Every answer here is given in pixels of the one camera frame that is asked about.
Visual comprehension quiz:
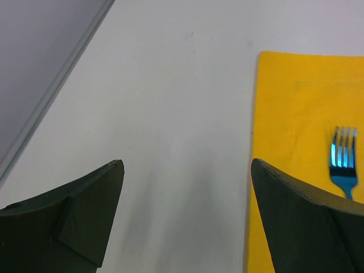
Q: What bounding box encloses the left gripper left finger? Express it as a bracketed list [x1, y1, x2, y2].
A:
[1, 160, 125, 272]

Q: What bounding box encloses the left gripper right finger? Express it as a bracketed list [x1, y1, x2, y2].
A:
[251, 159, 363, 272]

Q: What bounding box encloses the aluminium enclosure frame post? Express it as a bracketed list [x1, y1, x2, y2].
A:
[1, 1, 113, 182]

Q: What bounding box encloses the yellow cartoon placemat cloth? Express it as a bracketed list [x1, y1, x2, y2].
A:
[243, 50, 364, 273]

